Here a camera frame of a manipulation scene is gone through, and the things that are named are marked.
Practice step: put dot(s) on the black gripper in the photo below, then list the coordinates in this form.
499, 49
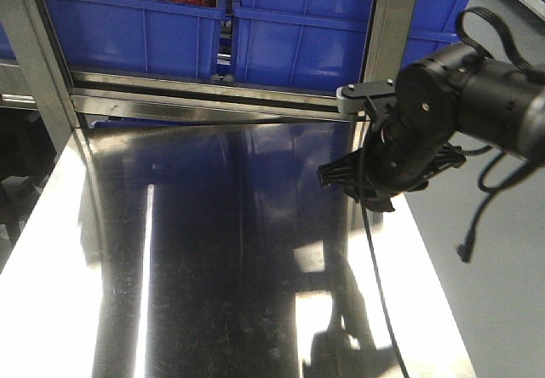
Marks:
400, 145

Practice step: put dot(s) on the steel rack frame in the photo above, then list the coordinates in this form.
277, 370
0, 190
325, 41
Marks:
62, 95

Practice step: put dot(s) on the blue plastic crate right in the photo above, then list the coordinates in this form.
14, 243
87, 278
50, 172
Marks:
320, 44

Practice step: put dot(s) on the blue plastic crate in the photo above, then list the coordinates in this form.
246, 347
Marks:
320, 44
146, 36

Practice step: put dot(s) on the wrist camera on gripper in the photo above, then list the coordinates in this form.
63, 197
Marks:
363, 97

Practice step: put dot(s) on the blue plastic crate left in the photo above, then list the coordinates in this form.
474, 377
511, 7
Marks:
146, 36

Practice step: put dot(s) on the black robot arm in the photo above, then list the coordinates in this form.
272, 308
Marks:
499, 105

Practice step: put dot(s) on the black office chair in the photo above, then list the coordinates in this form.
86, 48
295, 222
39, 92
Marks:
27, 152

